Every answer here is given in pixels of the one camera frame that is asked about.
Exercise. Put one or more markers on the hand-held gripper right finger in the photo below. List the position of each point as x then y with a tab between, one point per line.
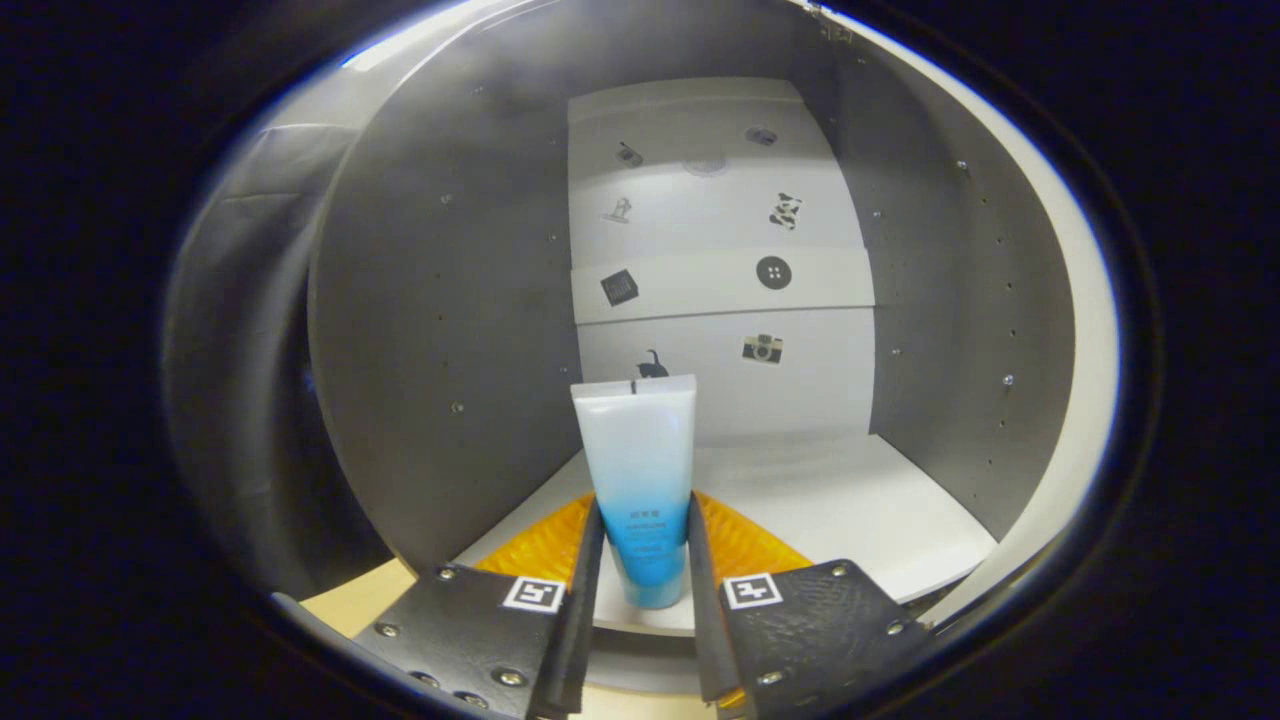
705	620

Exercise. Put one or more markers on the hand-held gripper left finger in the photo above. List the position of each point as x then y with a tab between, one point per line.
580	620

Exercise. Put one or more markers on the white blue cream tube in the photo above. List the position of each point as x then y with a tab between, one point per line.
635	460

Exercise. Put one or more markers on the dark grey cabinet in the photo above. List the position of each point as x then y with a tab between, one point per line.
440	300

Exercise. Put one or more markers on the black backdrop cloth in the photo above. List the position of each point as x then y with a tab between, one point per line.
240	350

